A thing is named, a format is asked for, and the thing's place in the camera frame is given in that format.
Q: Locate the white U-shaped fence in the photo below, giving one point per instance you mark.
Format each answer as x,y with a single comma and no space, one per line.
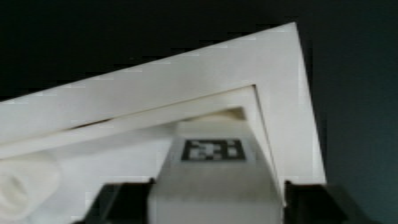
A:
147,94

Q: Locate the white square tabletop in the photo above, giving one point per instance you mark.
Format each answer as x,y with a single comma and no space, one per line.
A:
52,178

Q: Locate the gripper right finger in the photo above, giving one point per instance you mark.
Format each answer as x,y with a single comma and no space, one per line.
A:
320,205

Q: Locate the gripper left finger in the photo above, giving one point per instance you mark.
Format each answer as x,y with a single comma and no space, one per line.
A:
119,205

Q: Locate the white table leg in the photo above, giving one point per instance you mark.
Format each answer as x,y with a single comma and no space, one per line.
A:
215,187

